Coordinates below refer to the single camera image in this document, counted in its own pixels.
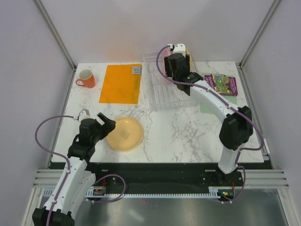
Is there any light yellow plate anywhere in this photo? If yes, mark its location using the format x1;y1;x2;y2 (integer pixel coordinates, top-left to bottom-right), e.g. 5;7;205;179
106;117;143;152

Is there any pink plate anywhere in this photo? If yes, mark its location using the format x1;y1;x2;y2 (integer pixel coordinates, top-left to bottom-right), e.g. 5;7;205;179
162;48;172;72

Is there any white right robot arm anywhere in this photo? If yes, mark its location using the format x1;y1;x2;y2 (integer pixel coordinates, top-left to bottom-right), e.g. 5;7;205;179
164;53;253;186

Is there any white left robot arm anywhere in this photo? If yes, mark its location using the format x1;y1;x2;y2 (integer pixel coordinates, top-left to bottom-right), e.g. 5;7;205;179
32;113;116;226

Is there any orange cutting mat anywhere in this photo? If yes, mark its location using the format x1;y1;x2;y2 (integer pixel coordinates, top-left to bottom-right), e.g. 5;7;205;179
99;64;143;104

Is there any orange ceramic mug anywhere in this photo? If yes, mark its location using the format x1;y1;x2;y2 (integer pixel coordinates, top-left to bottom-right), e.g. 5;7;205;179
75;69;95;89

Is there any green cutting mat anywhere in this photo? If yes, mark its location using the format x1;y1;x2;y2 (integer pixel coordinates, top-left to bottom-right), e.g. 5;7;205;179
199;72;238;113

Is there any purple children's book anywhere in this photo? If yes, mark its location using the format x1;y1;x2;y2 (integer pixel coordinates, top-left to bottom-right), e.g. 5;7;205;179
203;73;238;97

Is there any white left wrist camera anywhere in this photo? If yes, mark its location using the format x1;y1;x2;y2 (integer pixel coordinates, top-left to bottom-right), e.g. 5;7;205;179
73;109;90;122

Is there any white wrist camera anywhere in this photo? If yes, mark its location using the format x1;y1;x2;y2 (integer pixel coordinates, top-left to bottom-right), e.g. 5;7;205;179
167;43;186;57
73;109;90;122

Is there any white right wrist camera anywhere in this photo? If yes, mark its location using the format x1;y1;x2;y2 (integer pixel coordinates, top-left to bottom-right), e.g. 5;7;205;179
167;43;186;57

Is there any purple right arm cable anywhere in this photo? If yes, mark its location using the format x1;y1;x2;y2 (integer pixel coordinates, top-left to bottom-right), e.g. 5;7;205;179
156;46;264;165

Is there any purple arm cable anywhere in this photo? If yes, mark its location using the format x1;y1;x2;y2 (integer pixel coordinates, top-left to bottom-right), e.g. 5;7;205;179
34;114;75;226
156;46;264;165

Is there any clear wire dish rack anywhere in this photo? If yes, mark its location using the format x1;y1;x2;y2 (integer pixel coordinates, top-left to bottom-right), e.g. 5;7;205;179
143;50;199;111

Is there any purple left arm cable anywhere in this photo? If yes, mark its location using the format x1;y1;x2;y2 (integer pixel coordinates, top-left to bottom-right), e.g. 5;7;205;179
34;114;75;226

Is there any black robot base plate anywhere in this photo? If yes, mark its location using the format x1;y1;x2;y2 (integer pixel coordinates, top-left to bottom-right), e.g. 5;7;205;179
87;163;243;194

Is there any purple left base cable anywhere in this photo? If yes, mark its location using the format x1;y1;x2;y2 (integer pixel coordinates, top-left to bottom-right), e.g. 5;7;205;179
87;173;127;203

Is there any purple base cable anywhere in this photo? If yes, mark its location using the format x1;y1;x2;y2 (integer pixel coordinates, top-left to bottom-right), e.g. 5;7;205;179
211;164;246;204
87;173;127;203

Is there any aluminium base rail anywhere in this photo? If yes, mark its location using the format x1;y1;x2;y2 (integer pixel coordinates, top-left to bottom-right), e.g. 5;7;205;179
33;169;289;188

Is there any right aluminium frame post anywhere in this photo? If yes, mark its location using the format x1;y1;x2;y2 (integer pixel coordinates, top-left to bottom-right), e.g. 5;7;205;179
238;0;282;69

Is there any aluminium frame post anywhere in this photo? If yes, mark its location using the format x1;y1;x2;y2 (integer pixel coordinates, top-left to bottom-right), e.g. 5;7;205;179
238;0;282;69
33;0;77;71

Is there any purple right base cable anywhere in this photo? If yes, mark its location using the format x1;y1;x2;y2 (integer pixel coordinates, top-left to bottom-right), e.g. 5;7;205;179
211;164;246;204

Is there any left aluminium frame post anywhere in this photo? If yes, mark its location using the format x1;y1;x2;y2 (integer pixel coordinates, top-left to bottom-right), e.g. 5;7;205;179
33;0;77;71

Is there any white cable duct strip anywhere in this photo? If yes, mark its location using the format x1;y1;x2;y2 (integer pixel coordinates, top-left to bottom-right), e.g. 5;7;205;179
85;186;234;199

